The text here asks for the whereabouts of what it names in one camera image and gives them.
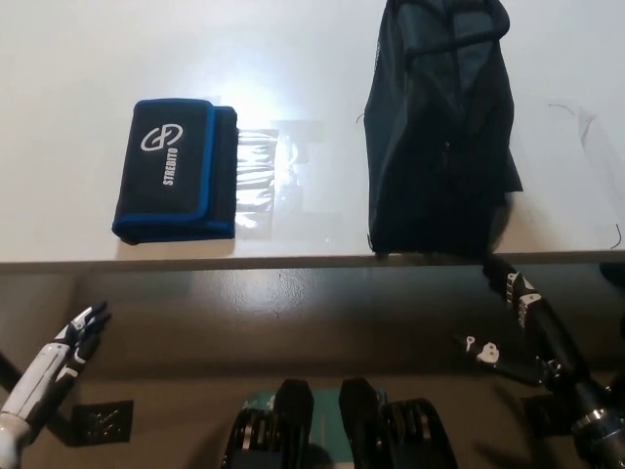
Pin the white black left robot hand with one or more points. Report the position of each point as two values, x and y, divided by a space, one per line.
41 371

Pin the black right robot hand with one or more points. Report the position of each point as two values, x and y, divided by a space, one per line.
556 342

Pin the dark fabric lunch bag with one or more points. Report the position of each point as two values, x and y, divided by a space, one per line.
439 171

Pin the black floor tape square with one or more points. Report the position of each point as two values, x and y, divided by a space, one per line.
102 422

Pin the thin black thread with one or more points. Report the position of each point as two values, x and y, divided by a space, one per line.
593 128

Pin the black and blue pouch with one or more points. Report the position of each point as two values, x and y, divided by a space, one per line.
171 171

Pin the black teal robot torso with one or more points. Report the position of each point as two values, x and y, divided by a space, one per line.
293 430

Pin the clear plastic packaging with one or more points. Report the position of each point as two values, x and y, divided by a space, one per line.
263 185

